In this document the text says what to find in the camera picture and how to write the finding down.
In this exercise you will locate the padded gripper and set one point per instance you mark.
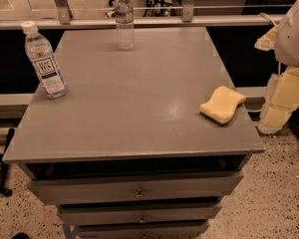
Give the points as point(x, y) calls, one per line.
point(293, 41)

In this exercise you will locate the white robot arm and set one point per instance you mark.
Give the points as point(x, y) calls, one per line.
point(283, 39)

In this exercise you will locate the yellow sponge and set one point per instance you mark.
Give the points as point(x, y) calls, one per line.
point(222, 104)

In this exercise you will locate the middle grey drawer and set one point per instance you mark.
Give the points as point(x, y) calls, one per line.
point(140, 214)

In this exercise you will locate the grey drawer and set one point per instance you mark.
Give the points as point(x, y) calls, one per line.
point(143, 231)
point(140, 214)
point(135, 188)

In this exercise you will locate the grey drawer cabinet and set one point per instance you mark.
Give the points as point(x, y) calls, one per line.
point(132, 113)

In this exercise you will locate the bottom grey drawer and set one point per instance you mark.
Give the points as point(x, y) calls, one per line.
point(143, 231)

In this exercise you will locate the clear water bottle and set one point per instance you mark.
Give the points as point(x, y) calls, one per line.
point(124, 15)

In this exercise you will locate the metal railing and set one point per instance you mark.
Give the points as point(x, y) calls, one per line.
point(95, 14)

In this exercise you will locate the tea bottle white label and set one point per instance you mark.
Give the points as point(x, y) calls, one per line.
point(41, 55)

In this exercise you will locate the top grey drawer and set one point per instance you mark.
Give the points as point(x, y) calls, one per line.
point(135, 188)

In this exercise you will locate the black stand leg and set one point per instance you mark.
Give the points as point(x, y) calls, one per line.
point(4, 167)

